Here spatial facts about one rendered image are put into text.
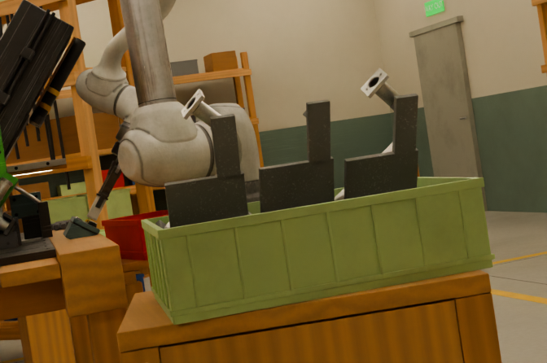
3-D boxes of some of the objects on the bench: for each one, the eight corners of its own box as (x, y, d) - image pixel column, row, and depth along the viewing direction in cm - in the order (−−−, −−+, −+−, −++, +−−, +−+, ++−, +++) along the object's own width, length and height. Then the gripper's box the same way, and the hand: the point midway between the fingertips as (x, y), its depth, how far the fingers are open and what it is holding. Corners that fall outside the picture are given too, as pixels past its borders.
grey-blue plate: (46, 235, 318) (40, 191, 318) (46, 236, 316) (40, 191, 316) (15, 241, 316) (8, 195, 316) (15, 241, 314) (8, 195, 314)
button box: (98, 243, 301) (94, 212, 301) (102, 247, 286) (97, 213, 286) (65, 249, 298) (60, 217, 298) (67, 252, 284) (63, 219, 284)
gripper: (142, 150, 296) (104, 225, 293) (137, 152, 308) (101, 223, 305) (118, 139, 294) (80, 213, 291) (114, 141, 307) (78, 212, 304)
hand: (96, 207), depth 299 cm, fingers closed
